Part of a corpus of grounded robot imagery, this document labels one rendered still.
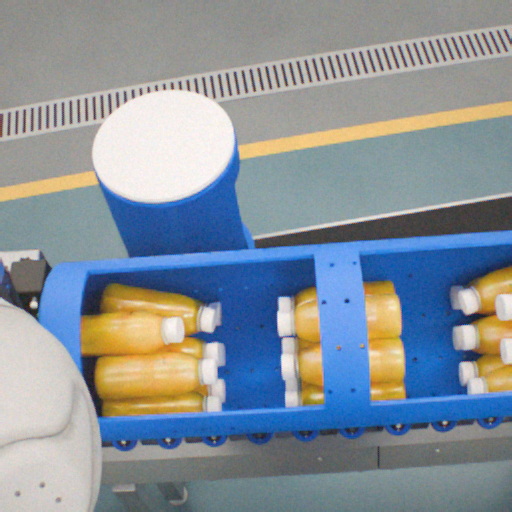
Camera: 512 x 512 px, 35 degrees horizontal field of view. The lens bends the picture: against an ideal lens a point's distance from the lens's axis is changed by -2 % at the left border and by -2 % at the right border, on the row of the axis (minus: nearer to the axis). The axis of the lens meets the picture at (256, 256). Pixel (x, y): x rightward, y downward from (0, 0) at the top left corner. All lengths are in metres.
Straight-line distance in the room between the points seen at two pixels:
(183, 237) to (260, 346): 0.31
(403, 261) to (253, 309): 0.27
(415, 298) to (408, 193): 1.38
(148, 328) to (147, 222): 0.38
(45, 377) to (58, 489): 0.07
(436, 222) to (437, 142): 0.46
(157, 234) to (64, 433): 1.20
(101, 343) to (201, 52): 2.12
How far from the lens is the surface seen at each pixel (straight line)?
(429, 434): 1.41
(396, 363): 1.23
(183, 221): 1.58
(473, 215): 2.58
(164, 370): 1.25
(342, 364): 1.15
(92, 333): 1.28
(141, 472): 1.48
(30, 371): 0.45
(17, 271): 1.56
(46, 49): 3.46
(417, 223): 2.54
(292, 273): 1.38
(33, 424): 0.42
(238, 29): 3.33
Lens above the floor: 2.25
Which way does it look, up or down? 58 degrees down
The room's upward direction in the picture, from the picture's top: 10 degrees counter-clockwise
